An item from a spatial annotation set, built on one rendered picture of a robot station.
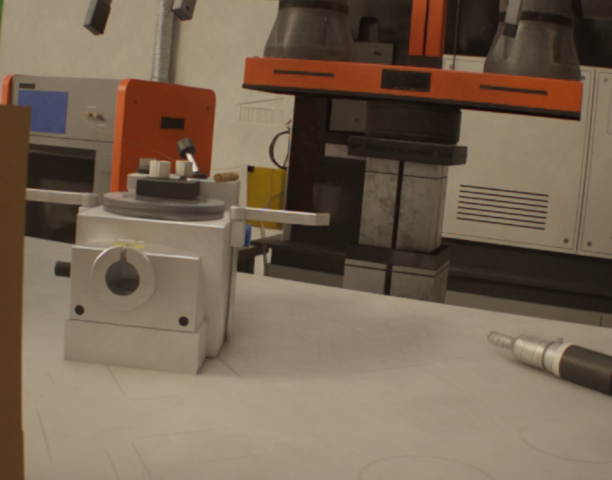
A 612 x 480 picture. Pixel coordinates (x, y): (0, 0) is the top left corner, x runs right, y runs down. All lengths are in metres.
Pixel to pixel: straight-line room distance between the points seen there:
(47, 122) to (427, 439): 1.57
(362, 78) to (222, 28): 2.45
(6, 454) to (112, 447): 0.18
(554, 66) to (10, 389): 1.06
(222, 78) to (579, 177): 1.97
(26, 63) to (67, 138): 2.40
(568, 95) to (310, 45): 0.40
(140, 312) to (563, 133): 1.67
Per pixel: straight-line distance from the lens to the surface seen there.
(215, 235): 0.54
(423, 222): 1.24
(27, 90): 1.97
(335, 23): 1.31
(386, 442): 0.44
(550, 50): 1.22
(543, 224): 2.10
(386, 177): 1.25
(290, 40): 1.29
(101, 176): 1.83
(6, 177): 0.22
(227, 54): 3.63
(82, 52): 4.05
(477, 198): 2.11
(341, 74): 1.25
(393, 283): 1.25
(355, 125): 2.18
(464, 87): 1.21
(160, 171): 0.61
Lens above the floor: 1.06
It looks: 7 degrees down
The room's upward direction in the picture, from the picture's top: 5 degrees clockwise
